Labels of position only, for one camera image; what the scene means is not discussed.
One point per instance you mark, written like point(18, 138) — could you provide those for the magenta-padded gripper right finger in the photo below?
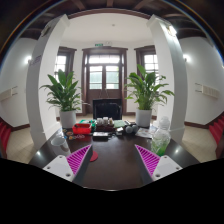
point(165, 166)

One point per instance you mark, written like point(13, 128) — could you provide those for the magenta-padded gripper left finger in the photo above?
point(60, 166)

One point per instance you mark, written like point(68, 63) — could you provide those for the clear bottle with green label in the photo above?
point(161, 140)

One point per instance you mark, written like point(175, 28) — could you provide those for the white ceramic mug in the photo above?
point(60, 144)

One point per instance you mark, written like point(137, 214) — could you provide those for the flat round red coaster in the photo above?
point(94, 156)

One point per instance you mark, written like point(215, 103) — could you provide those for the printed paper brochure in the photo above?
point(145, 132)

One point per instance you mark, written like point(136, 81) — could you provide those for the red box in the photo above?
point(81, 128)

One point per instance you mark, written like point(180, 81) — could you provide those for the grey round headset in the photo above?
point(131, 129)

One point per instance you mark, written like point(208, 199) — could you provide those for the flat black device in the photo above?
point(100, 135)

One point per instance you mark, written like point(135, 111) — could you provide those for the tray with small jars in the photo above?
point(105, 125)

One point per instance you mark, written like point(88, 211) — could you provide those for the green book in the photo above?
point(119, 123)

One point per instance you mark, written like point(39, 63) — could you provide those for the potted leafy plant, white pot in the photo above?
point(66, 96)
point(145, 90)

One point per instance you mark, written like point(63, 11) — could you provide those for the dark wooden glazed door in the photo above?
point(104, 76)

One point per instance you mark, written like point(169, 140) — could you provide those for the dark-framed window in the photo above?
point(63, 61)
point(148, 60)

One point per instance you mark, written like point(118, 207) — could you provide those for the green exit sign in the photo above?
point(98, 44)

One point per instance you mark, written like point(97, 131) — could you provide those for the white wall radiator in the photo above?
point(8, 94)
point(208, 90)

